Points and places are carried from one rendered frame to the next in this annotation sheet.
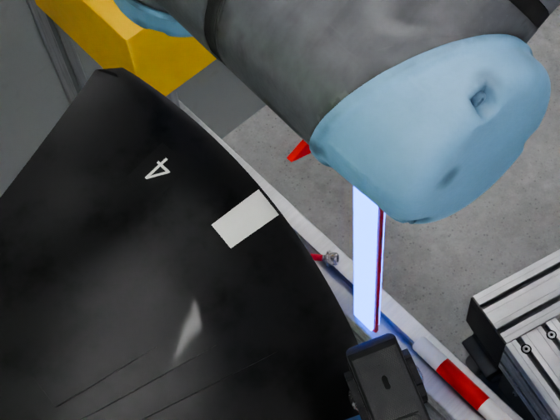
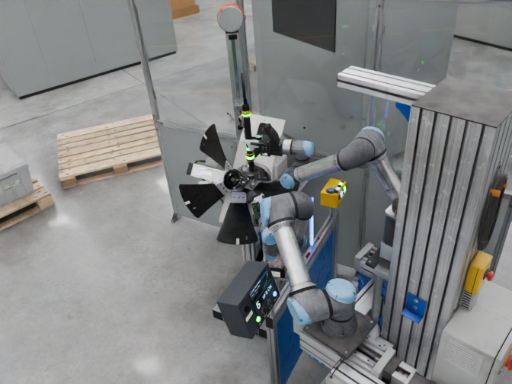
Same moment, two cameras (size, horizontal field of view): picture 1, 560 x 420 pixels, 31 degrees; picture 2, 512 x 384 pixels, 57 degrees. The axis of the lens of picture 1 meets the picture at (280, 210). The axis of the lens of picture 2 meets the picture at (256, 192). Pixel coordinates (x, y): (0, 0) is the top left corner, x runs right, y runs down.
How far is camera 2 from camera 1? 216 cm
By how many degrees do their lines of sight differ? 48
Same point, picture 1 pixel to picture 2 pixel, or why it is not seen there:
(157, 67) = (323, 200)
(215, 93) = not seen: hidden behind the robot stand
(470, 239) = not seen: hidden behind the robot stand
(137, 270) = (282, 190)
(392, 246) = not seen: hidden behind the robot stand
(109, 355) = (273, 191)
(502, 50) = (289, 177)
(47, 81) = (356, 224)
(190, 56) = (328, 203)
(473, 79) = (286, 176)
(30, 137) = (348, 231)
